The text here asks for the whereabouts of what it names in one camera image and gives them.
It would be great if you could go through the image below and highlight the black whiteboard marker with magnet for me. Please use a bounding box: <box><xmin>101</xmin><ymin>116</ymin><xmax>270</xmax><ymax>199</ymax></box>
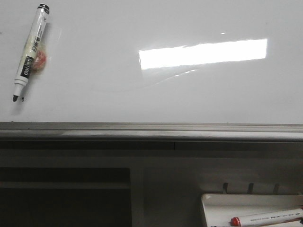
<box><xmin>12</xmin><ymin>4</ymin><xmax>50</xmax><ymax>102</ymax></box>

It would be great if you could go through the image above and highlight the white whiteboard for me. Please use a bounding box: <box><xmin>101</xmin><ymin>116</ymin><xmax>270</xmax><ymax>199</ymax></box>
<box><xmin>0</xmin><ymin>0</ymin><xmax>303</xmax><ymax>141</ymax></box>

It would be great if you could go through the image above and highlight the red capped whiteboard marker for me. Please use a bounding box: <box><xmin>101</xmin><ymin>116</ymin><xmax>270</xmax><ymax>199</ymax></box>
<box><xmin>230</xmin><ymin>208</ymin><xmax>303</xmax><ymax>227</ymax></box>

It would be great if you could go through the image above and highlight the white plastic marker tray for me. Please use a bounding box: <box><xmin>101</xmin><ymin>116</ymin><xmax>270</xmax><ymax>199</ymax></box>
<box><xmin>201</xmin><ymin>193</ymin><xmax>303</xmax><ymax>227</ymax></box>

